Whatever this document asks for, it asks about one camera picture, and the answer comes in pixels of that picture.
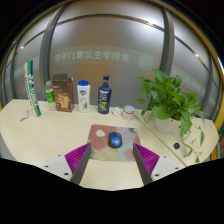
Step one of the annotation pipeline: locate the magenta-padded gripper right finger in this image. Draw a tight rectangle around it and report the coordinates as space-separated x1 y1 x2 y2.
132 143 183 186

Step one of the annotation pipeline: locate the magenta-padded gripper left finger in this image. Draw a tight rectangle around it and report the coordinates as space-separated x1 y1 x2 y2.
40 142 93 186

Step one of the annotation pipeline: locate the blue computer mouse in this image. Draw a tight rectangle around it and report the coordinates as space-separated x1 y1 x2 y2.
107 131 123 149

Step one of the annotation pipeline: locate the floral pastel mouse pad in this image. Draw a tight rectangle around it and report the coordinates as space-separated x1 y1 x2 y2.
87 123 142 163

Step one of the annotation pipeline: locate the green plant in white pot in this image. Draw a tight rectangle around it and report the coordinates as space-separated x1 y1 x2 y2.
134 68 206 164

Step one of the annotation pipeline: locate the small round white jar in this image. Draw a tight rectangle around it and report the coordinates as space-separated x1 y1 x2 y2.
122 104 136 121

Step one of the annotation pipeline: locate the small white crumpled object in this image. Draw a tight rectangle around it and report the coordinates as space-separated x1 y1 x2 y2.
109 106 124 117

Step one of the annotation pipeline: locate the white bottle with blue cap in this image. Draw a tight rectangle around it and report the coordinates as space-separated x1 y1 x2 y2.
76 80 92 113

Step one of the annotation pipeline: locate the dark blue pump bottle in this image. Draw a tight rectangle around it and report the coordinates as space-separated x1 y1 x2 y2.
97 75 113 115

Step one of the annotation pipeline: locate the brown carton box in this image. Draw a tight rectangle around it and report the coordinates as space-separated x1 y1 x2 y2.
52 73 75 113

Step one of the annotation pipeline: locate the clear bottle with green label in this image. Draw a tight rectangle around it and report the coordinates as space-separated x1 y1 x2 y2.
44 80 57 112

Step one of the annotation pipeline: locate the small white packet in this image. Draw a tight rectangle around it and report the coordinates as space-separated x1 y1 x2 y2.
19 109 30 121

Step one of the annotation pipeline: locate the tall white green tube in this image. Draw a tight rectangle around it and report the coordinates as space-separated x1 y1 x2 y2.
24 60 42 118

